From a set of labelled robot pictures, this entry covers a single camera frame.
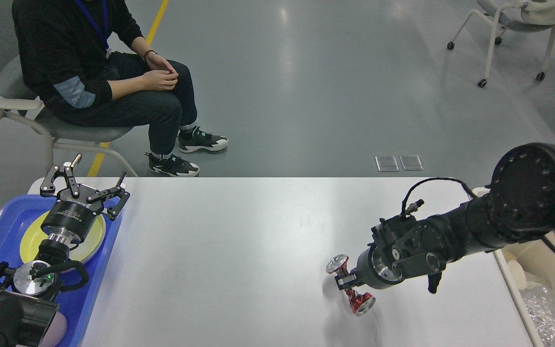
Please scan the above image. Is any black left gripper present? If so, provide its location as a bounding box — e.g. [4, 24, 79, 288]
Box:
[40, 155, 131, 244]

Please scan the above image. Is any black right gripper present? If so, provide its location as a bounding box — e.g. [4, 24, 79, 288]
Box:
[335, 245, 403, 291]

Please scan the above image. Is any crushed red can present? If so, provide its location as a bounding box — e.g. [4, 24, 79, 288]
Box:
[325, 254, 376, 317]

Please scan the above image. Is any yellow plastic plate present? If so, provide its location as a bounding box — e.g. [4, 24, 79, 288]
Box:
[19, 212, 106, 264]

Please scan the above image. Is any pink mug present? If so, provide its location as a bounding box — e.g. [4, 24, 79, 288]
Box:
[38, 312, 68, 347]

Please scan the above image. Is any white paper cup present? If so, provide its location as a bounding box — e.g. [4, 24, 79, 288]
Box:
[507, 260, 527, 291]

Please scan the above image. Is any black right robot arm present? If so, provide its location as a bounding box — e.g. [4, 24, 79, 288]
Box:
[326, 143, 555, 294]

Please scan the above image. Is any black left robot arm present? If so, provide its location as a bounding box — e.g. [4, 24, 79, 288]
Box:
[0, 155, 130, 347]

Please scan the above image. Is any blue plastic tray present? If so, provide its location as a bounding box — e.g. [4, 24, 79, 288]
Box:
[0, 195, 125, 347]

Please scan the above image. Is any floor outlet cover plate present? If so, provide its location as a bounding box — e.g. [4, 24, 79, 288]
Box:
[399, 155, 424, 171]

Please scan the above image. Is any seated person in black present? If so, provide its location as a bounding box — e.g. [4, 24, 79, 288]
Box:
[12, 0, 229, 176]

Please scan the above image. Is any beige plastic bin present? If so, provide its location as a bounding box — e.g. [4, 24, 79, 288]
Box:
[493, 240, 555, 347]

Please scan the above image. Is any white wheeled chair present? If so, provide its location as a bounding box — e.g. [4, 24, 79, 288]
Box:
[447, 0, 555, 88]

